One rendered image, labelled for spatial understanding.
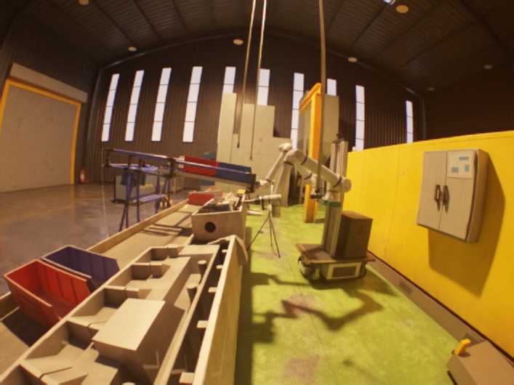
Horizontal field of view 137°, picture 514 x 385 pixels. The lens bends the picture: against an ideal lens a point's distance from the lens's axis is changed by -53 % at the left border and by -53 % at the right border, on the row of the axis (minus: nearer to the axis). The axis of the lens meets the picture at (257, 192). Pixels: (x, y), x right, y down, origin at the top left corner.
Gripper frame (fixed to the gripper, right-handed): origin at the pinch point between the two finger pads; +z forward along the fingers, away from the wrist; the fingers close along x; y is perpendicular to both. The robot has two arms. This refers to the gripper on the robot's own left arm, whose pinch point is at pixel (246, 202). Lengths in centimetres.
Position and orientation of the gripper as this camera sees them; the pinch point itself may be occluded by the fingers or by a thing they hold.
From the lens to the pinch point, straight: 202.3
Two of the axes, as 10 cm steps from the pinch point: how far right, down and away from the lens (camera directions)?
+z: -10.0, 0.9, -0.2
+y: -0.9, -9.9, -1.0
